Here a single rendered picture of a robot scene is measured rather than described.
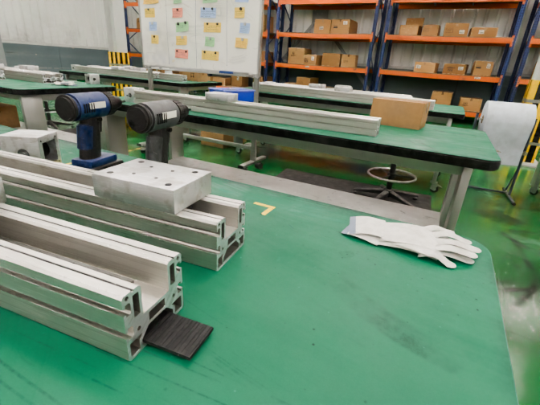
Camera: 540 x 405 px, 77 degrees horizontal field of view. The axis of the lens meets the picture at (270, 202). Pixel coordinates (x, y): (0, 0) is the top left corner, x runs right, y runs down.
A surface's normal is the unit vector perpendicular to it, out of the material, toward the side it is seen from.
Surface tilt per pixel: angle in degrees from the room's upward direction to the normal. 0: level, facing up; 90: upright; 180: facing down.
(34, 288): 90
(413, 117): 89
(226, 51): 90
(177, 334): 0
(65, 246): 90
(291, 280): 0
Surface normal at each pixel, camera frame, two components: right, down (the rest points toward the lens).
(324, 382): 0.06, -0.92
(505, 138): -0.41, 0.53
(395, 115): -0.53, 0.28
